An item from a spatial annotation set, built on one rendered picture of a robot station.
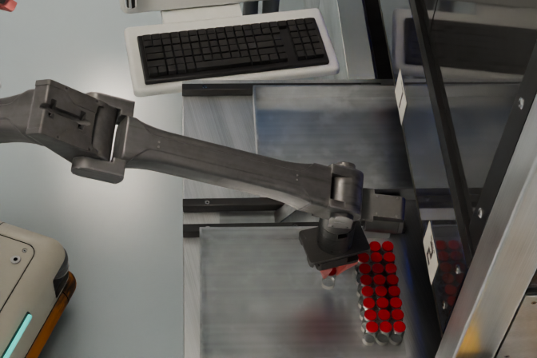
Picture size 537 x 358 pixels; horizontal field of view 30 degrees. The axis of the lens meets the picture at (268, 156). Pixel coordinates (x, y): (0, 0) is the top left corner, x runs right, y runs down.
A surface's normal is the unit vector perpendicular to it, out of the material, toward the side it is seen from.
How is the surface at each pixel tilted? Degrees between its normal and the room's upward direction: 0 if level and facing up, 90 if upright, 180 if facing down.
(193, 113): 0
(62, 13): 0
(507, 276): 90
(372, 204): 18
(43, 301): 90
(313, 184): 29
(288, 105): 0
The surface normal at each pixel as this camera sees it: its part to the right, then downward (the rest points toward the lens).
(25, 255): 0.05, -0.63
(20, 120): -0.39, -0.36
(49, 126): 0.70, -0.19
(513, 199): -1.00, 0.01
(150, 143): 0.42, -0.29
